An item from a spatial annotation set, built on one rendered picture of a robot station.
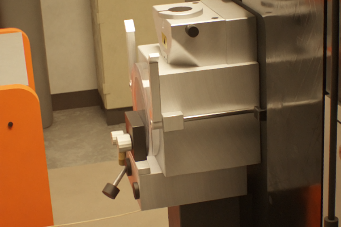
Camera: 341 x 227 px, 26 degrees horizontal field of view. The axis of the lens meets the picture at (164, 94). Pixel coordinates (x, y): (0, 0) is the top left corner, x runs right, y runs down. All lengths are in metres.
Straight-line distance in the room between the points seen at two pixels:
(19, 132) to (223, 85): 0.45
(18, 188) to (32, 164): 0.04
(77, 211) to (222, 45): 0.99
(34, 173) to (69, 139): 2.79
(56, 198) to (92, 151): 2.04
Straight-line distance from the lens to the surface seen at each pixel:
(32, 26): 3.86
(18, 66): 1.13
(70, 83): 4.25
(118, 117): 3.98
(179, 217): 0.70
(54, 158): 3.65
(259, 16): 0.64
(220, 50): 0.65
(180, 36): 0.63
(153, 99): 0.62
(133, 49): 0.73
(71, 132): 3.95
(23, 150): 1.05
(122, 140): 0.68
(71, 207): 1.61
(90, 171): 1.76
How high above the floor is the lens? 1.44
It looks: 19 degrees down
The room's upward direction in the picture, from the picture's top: 3 degrees counter-clockwise
